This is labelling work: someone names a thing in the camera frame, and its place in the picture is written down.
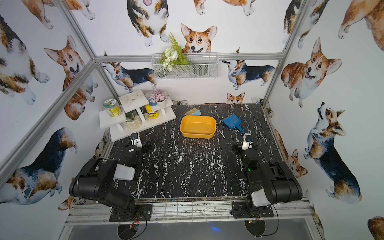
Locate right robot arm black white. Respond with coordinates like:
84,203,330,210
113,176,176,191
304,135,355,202
232,145,303,207

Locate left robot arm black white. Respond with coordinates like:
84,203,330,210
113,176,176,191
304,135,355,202
69,144,153,219

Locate scattered nails on table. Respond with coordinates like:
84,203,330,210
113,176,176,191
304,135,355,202
169,140,229,164

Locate yellow plastic storage box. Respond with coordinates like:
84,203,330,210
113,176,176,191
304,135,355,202
180,116,217,139

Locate small green plant woven pot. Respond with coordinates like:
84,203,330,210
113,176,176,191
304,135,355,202
126,110,142,130

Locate white tiered display shelf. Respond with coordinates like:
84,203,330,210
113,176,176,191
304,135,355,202
99,90,176,142

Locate blue plastic dustpan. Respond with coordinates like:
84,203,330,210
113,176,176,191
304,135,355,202
222,114,245,134

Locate yellow bottle with blue cap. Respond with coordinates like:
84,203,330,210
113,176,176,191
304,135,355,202
146,97,159,119

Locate pink flowers in white pot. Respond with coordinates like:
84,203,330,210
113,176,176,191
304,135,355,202
151,89,169,108

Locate artificial green white flower bouquet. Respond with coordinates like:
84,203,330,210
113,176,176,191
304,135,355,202
158,33,190,71

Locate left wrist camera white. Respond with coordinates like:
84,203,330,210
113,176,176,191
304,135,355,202
131,133,143,148

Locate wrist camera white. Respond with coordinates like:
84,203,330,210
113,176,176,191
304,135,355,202
241,134,253,151
131,133,143,148

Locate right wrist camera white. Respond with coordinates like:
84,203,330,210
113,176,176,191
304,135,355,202
241,134,253,151

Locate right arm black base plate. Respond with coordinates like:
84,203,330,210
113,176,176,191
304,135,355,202
230,202,274,219

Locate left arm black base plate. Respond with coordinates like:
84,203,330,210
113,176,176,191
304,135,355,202
109,204,153,222

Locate aluminium front rail frame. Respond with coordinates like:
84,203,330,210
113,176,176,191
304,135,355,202
65,198,314,226

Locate white wire wall basket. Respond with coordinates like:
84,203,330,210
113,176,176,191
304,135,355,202
151,54,219,80

